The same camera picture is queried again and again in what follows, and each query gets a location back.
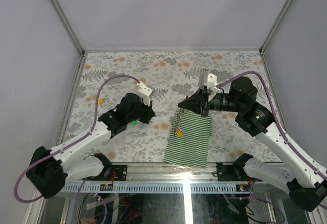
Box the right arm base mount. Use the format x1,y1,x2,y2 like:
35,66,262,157
212,153,253,182

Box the green striped cloth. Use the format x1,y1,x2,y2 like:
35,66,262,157
163,109,212,168

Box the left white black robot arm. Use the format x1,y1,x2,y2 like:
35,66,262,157
26,93,155,199

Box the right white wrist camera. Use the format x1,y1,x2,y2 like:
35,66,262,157
198,73,222,95

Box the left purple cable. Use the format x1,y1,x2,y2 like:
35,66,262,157
14,75,141,224

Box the red handled silver keyring carabiner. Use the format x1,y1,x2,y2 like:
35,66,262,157
173,108,185,136

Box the white slotted cable duct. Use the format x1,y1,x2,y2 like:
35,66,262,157
61,183,238,193

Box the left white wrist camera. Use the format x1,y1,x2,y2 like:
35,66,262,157
137,81,153,106

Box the aluminium front rail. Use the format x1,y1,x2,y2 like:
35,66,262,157
38,161,310,183

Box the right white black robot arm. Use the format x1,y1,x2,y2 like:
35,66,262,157
178,74,326,212

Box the floral table mat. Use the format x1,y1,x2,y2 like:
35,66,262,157
63,51,270,163

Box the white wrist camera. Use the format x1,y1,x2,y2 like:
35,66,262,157
198,73,222,95
137,81,153,106

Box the yellow tagged keys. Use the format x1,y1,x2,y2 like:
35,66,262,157
175,130,183,138

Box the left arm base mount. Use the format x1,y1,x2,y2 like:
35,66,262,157
86,153,128,182

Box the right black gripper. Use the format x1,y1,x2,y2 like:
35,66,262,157
178,86,243,117

